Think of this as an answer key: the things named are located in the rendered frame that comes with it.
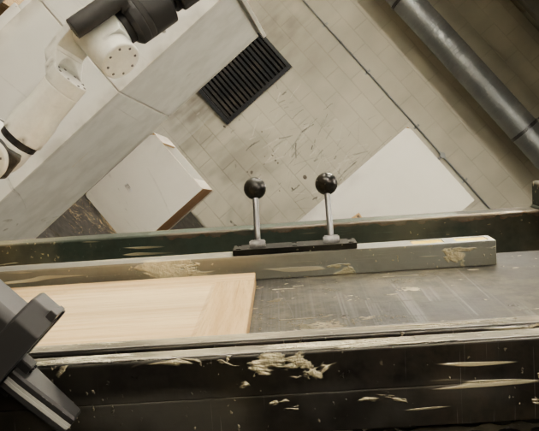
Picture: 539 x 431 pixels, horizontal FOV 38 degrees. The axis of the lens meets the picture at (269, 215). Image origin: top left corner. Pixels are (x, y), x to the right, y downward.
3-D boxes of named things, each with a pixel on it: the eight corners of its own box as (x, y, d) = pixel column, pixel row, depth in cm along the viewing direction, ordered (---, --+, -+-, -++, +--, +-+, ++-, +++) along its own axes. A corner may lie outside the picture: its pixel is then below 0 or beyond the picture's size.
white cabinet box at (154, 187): (103, 195, 655) (168, 138, 649) (148, 248, 651) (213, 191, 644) (84, 194, 611) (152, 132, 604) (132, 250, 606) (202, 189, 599)
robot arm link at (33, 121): (79, 110, 125) (3, 201, 127) (79, 95, 134) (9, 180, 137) (22, 67, 120) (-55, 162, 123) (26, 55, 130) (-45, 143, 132)
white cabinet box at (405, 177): (174, 334, 543) (403, 135, 524) (229, 399, 539) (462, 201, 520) (151, 349, 483) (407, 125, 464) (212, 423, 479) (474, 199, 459)
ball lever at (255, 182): (246, 256, 130) (244, 183, 136) (269, 256, 130) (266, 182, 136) (245, 249, 127) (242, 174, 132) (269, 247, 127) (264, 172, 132)
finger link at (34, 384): (66, 430, 60) (3, 377, 59) (77, 415, 63) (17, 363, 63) (79, 416, 60) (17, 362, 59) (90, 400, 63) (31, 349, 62)
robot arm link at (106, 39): (170, 50, 129) (114, 91, 127) (136, 15, 134) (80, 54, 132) (150, 1, 119) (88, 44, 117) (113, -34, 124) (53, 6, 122)
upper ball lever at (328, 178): (320, 252, 130) (314, 179, 135) (343, 250, 130) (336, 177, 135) (320, 245, 127) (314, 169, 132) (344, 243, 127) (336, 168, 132)
